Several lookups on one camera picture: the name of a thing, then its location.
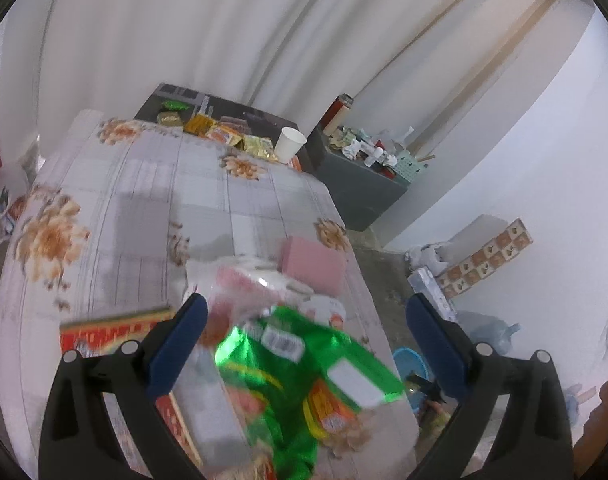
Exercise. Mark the white printed plastic bag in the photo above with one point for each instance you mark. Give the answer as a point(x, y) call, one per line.
point(6, 205)

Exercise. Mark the pink box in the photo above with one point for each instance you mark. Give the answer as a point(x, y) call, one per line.
point(314, 260)

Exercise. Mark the blue plastic basket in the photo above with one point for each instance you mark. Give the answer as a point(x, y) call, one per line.
point(409, 360)

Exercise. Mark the pale blue plastic bag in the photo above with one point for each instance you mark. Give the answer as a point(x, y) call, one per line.
point(489, 332)

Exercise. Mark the brown checkered board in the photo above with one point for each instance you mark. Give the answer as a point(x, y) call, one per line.
point(484, 260)

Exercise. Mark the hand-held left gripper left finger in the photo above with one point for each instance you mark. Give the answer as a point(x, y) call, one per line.
point(176, 350)

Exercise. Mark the red thermos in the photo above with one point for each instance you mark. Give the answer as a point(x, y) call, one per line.
point(336, 112)

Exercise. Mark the crumpled white paper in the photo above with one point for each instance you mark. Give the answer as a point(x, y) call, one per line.
point(353, 149)

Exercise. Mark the grey cabinet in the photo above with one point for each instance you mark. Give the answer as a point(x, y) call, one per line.
point(364, 195)

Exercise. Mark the white and red bottle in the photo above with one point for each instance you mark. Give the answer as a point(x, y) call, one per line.
point(324, 307)

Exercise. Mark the pale green holder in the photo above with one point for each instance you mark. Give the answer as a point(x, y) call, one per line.
point(409, 167)

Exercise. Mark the white curtain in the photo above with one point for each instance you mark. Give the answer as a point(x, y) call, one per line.
point(208, 25)

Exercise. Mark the white printed carton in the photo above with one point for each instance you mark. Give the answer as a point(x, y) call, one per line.
point(429, 285)

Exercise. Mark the red patterned snack bag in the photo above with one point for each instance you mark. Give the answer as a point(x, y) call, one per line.
point(108, 332)

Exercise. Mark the green snack bag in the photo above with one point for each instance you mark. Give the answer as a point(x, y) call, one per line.
point(284, 410)

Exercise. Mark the person's right forearm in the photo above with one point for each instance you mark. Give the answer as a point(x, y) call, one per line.
point(601, 425)

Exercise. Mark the clear bag with red label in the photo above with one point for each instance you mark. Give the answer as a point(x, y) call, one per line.
point(208, 410)

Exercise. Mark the white paper cup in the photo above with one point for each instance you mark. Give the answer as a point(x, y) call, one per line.
point(289, 145)

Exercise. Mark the pile of small snack packets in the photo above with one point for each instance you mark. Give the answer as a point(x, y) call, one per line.
point(223, 135)

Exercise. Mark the clear bag with pink contents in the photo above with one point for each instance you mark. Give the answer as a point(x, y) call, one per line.
point(238, 280)

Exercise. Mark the floral tablecloth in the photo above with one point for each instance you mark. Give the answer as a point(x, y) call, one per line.
point(143, 185)

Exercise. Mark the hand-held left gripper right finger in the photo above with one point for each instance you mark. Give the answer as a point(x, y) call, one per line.
point(436, 350)

